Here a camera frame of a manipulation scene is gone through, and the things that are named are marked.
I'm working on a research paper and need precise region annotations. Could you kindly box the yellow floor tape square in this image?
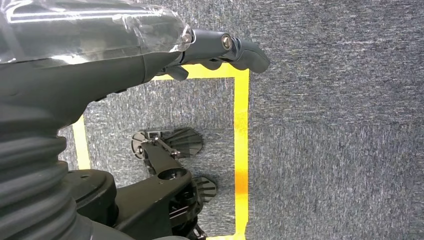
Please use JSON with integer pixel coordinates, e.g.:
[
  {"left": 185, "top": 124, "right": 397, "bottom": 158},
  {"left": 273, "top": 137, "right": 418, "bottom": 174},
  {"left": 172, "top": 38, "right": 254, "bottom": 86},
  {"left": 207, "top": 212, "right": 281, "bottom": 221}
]
[{"left": 72, "top": 62, "right": 250, "bottom": 240}]

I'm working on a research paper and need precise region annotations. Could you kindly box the black robot foot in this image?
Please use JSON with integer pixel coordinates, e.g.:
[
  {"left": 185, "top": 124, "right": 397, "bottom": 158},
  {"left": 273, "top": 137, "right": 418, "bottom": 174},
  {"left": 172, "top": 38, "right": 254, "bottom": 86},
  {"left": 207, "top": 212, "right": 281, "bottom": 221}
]
[{"left": 130, "top": 127, "right": 204, "bottom": 161}]

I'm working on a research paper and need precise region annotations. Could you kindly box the black left robot leg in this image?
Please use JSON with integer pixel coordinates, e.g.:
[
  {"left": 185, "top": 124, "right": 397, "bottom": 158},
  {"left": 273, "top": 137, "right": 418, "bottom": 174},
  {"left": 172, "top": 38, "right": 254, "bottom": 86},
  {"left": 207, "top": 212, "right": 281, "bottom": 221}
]
[{"left": 114, "top": 140, "right": 208, "bottom": 240}]

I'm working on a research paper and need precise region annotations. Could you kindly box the black round hip housing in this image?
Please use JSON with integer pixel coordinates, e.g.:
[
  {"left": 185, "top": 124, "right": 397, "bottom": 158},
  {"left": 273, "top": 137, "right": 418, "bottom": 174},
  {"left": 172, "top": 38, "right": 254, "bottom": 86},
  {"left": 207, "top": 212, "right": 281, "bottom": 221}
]
[{"left": 64, "top": 168, "right": 119, "bottom": 228}]

